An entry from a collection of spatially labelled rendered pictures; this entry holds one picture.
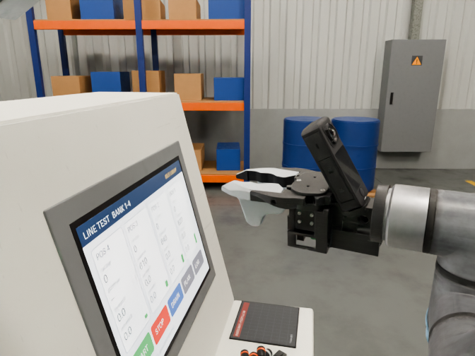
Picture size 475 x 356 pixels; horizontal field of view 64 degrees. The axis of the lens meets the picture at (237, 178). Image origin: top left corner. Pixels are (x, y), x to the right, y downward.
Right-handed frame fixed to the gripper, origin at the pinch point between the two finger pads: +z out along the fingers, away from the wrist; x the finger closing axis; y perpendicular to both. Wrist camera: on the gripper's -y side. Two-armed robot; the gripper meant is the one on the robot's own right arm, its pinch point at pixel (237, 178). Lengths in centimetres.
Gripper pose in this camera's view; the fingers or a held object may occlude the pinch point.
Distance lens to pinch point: 54.0
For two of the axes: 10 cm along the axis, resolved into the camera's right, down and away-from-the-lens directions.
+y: 0.6, 9.2, 3.8
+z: -8.9, -1.2, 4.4
